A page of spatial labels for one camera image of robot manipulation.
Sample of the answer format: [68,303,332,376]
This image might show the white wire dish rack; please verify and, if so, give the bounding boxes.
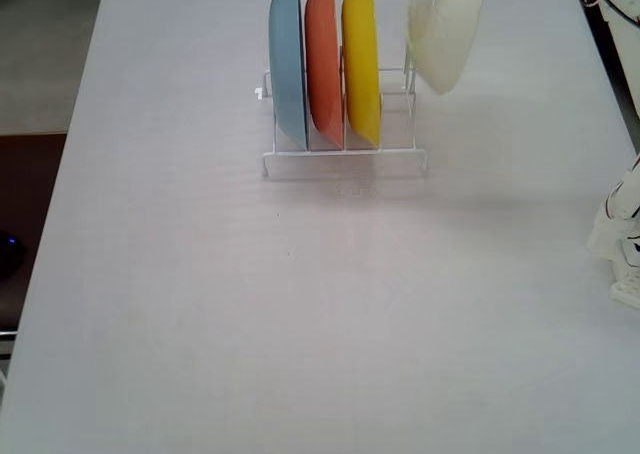
[253,43,432,181]

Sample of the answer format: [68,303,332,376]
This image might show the cream white plate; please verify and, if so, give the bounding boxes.
[407,0,487,95]

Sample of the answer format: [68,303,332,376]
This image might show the yellow plate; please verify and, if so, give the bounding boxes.
[341,0,384,150]

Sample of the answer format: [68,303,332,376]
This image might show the orange plate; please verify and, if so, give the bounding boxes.
[303,0,347,151]

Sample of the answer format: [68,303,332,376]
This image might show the blue plate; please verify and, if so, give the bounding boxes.
[267,0,310,151]

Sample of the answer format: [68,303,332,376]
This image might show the black computer mouse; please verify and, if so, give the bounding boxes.
[0,229,26,279]

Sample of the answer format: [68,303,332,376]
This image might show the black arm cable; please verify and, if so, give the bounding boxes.
[594,0,640,26]

